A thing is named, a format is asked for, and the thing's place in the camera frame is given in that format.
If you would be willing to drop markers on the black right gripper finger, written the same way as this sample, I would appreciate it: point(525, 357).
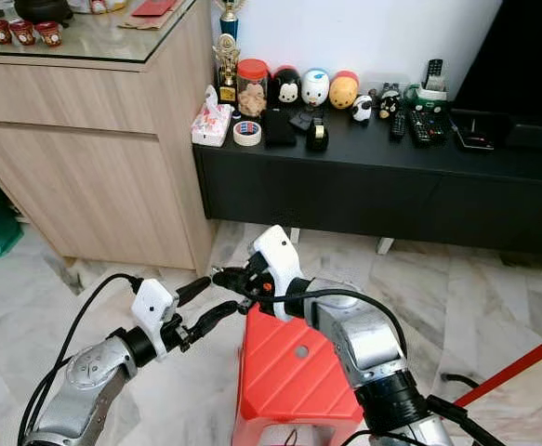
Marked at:
point(231, 275)
point(239, 287)

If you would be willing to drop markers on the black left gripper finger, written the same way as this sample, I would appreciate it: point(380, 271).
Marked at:
point(193, 290)
point(211, 321)

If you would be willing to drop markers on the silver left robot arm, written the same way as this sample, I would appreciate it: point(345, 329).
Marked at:
point(89, 390)

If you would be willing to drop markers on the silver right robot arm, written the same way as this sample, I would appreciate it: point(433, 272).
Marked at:
point(377, 348)

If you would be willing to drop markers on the red plastic stool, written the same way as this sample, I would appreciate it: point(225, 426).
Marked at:
point(298, 381)

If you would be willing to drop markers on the black low TV console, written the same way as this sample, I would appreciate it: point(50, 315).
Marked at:
point(363, 186)

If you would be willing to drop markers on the white tape roll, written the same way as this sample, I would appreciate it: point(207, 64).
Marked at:
point(239, 134)

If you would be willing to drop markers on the black wallet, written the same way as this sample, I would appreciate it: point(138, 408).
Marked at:
point(279, 129)

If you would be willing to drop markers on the pink tissue box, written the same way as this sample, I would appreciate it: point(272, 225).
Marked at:
point(210, 123)

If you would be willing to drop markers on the wooden cabinet with glass top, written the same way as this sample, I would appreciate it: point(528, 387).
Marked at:
point(94, 172)

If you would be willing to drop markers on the black tape dispenser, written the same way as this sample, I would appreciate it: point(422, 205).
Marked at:
point(317, 137)

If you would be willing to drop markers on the clear jar with red lid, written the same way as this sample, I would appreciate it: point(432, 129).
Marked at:
point(253, 90)

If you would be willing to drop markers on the black round character toy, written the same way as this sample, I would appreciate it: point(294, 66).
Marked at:
point(285, 85)

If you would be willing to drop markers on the small panda figure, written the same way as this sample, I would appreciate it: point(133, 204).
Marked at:
point(362, 108)

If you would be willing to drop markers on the white round character toy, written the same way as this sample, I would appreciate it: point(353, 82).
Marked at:
point(315, 87)

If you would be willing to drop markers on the small black remote control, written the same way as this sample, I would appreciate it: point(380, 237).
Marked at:
point(398, 124)

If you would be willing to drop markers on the yellow round character toy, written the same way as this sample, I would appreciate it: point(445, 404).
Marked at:
point(344, 91)

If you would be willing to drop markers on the small black figure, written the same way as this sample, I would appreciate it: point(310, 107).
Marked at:
point(389, 102)

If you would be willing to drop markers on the large black remote control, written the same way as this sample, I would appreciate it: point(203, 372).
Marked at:
point(421, 127)

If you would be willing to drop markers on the flat black device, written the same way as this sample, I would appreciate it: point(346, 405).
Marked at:
point(473, 138)

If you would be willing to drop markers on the blue and gold trophy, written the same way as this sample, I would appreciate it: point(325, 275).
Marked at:
point(229, 13)

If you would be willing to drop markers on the red strip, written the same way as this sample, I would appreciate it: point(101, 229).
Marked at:
point(512, 367)

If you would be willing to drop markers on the red paper packet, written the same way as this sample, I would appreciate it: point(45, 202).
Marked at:
point(154, 6)

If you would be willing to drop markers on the black teapot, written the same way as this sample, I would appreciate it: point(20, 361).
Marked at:
point(43, 9)

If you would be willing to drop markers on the black television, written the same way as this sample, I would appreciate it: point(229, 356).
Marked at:
point(517, 60)

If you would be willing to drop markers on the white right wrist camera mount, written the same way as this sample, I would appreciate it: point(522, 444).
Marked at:
point(280, 255)

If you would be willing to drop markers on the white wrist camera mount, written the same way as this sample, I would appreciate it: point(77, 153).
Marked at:
point(152, 305)
point(280, 255)

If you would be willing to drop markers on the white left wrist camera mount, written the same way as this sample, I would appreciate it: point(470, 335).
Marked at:
point(152, 305)

